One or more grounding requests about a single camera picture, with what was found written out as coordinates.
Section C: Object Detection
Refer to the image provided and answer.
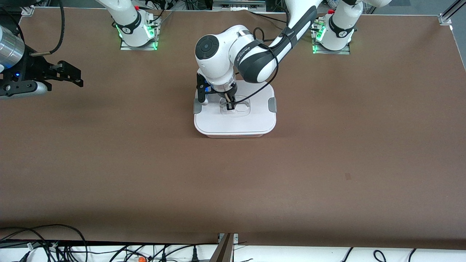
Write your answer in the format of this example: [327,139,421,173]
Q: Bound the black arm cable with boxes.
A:
[233,26,292,105]
[30,0,66,57]

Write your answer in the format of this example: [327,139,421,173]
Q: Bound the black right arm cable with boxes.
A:
[30,0,66,57]

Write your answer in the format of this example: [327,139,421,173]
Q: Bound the grey metal equipment box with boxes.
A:
[212,0,267,10]

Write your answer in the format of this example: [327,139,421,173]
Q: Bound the white box lid grey latches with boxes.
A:
[193,80,277,137]

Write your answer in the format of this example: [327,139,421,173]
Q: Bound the brown table cover sheet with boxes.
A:
[0,7,466,250]

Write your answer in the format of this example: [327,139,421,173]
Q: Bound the aluminium corner frame post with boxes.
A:
[438,0,466,26]

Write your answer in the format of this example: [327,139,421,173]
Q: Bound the looped black floor cable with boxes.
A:
[0,223,88,262]

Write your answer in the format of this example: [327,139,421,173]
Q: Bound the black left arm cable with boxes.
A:
[233,26,292,105]

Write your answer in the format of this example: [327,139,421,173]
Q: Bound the long black table cable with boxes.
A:
[249,10,290,24]

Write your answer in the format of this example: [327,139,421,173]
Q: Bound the pink translucent plastic box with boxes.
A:
[205,132,265,139]

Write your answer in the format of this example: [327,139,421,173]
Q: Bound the aluminium frame profile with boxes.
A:
[209,233,239,262]

